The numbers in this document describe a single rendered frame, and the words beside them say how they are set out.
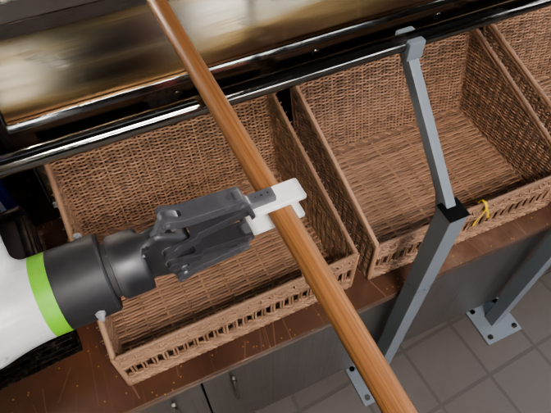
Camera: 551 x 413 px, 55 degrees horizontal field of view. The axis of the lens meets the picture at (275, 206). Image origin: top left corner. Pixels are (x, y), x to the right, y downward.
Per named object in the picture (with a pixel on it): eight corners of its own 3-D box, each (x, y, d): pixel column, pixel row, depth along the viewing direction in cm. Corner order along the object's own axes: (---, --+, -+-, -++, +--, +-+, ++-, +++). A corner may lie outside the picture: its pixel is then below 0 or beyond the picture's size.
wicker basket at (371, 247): (282, 146, 152) (284, 70, 129) (445, 92, 165) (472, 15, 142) (366, 284, 126) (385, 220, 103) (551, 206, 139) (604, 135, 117)
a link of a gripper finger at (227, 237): (168, 265, 60) (168, 271, 61) (257, 238, 64) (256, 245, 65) (157, 238, 62) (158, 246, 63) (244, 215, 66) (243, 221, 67)
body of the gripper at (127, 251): (93, 224, 57) (173, 194, 60) (112, 262, 64) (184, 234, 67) (111, 279, 53) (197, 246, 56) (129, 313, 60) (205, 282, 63)
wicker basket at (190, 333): (74, 220, 137) (34, 149, 114) (270, 150, 151) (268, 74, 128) (126, 392, 111) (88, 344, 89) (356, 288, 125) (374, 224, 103)
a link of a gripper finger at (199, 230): (157, 235, 61) (152, 229, 60) (243, 192, 62) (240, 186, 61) (167, 261, 59) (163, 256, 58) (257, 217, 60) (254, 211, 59)
